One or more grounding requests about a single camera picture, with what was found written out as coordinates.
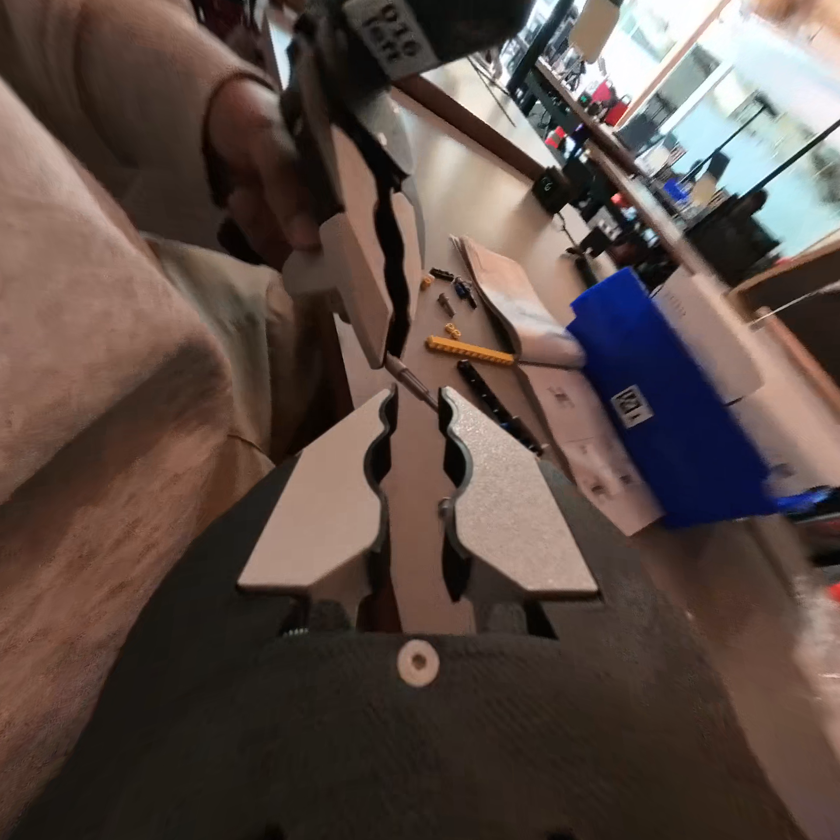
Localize small black box device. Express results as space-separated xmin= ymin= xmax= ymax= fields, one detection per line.
xmin=533 ymin=166 xmax=573 ymax=215

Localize long yellow lego beam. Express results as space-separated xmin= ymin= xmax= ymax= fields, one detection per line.
xmin=425 ymin=335 xmax=521 ymax=364

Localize person's left hand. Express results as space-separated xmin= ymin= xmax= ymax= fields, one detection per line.
xmin=205 ymin=80 xmax=327 ymax=265

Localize small grey lego axle assembly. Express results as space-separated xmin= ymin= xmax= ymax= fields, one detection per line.
xmin=386 ymin=356 xmax=439 ymax=413

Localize person's beige pants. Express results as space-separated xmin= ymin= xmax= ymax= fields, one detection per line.
xmin=146 ymin=235 xmax=355 ymax=468

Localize person's light grey sweatshirt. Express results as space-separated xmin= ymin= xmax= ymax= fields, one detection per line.
xmin=0 ymin=75 xmax=283 ymax=840

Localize white cardboard box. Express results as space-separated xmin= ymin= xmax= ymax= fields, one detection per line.
xmin=648 ymin=268 xmax=767 ymax=403

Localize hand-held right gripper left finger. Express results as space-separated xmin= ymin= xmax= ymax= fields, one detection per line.
xmin=235 ymin=384 xmax=401 ymax=630

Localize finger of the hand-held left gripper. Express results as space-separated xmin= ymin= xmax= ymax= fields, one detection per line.
xmin=282 ymin=125 xmax=421 ymax=371
xmin=371 ymin=98 xmax=429 ymax=329

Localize blue plastic bin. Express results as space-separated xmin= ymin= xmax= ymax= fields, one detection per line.
xmin=567 ymin=266 xmax=780 ymax=530

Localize long black lego beam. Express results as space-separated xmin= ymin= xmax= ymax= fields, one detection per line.
xmin=457 ymin=359 xmax=547 ymax=458

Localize person's left forearm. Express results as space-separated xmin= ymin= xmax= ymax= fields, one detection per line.
xmin=0 ymin=0 xmax=283 ymax=253

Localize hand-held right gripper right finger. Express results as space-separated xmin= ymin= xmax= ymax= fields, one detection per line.
xmin=436 ymin=386 xmax=601 ymax=634

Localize lego instruction booklet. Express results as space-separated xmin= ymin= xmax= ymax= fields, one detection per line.
xmin=449 ymin=233 xmax=667 ymax=540

